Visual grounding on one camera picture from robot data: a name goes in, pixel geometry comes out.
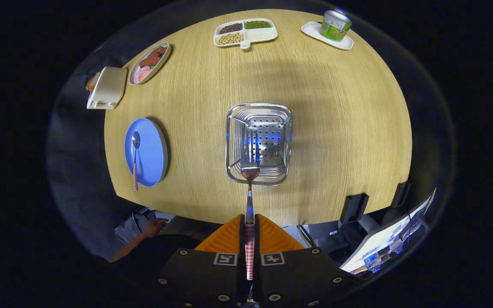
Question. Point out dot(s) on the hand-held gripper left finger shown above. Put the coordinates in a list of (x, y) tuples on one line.
[(242, 246)]

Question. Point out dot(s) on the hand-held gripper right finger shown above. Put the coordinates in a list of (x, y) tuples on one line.
[(256, 246)]

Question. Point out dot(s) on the metal perforated basket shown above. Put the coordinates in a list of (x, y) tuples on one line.
[(272, 132)]

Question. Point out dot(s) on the blue plate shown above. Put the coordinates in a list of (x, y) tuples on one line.
[(152, 149)]

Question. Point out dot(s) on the oval grey food plate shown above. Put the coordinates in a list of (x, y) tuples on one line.
[(157, 68)]

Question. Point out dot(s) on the pink ham slice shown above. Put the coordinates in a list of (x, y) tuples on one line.
[(144, 74)]

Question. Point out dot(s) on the white toaster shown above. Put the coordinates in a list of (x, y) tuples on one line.
[(108, 87)]

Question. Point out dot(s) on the pile of soybeans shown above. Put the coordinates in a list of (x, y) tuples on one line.
[(230, 38)]

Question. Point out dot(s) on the brown meat slice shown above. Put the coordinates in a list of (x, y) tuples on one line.
[(152, 57)]

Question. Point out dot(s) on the white divided dish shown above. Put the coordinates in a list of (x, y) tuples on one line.
[(263, 35)]

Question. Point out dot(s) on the pile of red beans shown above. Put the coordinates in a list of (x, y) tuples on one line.
[(230, 28)]

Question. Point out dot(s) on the pile of green beans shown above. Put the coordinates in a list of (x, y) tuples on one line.
[(257, 24)]

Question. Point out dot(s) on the toast bread slice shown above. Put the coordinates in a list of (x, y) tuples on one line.
[(92, 82)]

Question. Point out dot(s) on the white rectangular tray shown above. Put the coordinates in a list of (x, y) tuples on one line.
[(315, 31)]

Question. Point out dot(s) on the green drink can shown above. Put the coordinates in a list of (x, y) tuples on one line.
[(335, 26)]

